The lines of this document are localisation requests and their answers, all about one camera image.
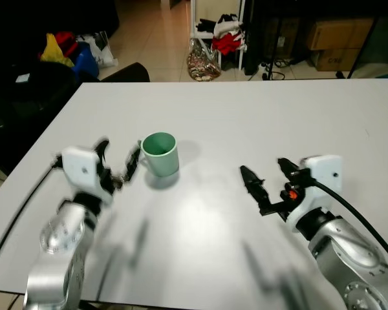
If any green ceramic mug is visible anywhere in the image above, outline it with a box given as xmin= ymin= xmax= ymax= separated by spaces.
xmin=140 ymin=132 xmax=180 ymax=178

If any black chair backrest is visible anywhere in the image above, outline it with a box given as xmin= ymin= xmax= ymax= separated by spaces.
xmin=100 ymin=62 xmax=151 ymax=83

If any large black seat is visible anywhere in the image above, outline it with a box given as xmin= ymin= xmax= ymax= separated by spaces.
xmin=0 ymin=59 xmax=83 ymax=176

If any white plastic bag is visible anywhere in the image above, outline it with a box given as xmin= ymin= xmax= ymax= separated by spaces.
xmin=78 ymin=30 xmax=118 ymax=69

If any yellow cloth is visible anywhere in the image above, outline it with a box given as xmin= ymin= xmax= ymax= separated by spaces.
xmin=40 ymin=33 xmax=74 ymax=67

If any red cloth bundle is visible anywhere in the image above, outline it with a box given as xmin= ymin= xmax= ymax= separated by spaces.
xmin=54 ymin=30 xmax=80 ymax=58

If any small brown cardboard box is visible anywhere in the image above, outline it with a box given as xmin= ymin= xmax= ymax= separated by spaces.
xmin=310 ymin=48 xmax=367 ymax=72

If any patterned see-through bag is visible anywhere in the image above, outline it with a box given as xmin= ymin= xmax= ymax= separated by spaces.
xmin=186 ymin=37 xmax=222 ymax=83

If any dark cardboard box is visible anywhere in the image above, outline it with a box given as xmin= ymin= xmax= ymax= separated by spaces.
xmin=264 ymin=17 xmax=305 ymax=63

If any red garment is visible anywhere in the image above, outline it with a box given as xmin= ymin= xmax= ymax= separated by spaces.
xmin=211 ymin=32 xmax=246 ymax=56

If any large brown cardboard box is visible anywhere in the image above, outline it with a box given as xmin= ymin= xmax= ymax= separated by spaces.
xmin=305 ymin=17 xmax=376 ymax=52

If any white garment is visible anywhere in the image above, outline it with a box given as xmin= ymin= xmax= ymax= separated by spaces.
xmin=213 ymin=17 xmax=244 ymax=39

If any white metal rack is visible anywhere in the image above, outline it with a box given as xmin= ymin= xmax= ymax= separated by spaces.
xmin=190 ymin=0 xmax=248 ymax=73

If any black garment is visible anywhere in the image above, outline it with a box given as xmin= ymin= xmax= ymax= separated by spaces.
xmin=195 ymin=14 xmax=242 ymax=35

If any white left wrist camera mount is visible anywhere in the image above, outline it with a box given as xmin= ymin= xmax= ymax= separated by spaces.
xmin=61 ymin=147 xmax=114 ymax=206

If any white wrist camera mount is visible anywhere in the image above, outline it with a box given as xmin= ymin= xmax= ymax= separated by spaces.
xmin=285 ymin=154 xmax=344 ymax=234
xmin=61 ymin=147 xmax=114 ymax=206

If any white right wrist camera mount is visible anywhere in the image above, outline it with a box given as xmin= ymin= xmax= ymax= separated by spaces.
xmin=285 ymin=154 xmax=344 ymax=234

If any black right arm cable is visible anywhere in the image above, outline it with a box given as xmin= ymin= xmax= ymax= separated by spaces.
xmin=310 ymin=180 xmax=388 ymax=271

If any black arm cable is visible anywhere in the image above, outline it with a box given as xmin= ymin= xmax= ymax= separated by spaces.
xmin=310 ymin=180 xmax=388 ymax=271
xmin=0 ymin=154 xmax=63 ymax=280

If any black floor cable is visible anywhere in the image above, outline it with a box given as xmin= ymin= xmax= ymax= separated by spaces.
xmin=261 ymin=60 xmax=290 ymax=82

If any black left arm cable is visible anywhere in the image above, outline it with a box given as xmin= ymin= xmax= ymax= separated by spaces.
xmin=0 ymin=154 xmax=63 ymax=280

